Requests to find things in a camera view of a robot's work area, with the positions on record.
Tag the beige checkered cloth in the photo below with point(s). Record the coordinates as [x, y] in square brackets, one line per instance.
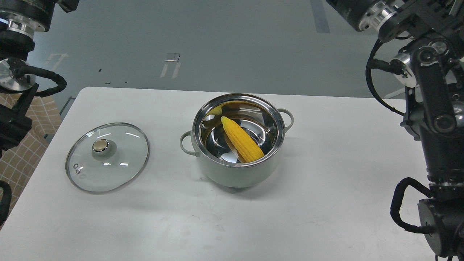
[18, 164]

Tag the grey-green steel pot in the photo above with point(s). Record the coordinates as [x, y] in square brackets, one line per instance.
[218, 158]

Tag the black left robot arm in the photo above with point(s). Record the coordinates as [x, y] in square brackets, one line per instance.
[20, 20]

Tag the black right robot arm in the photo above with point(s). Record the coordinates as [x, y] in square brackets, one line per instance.
[421, 43]

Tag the yellow corn cob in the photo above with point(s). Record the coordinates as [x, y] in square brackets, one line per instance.
[246, 147]

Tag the glass pot lid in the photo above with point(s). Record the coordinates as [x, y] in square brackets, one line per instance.
[107, 157]

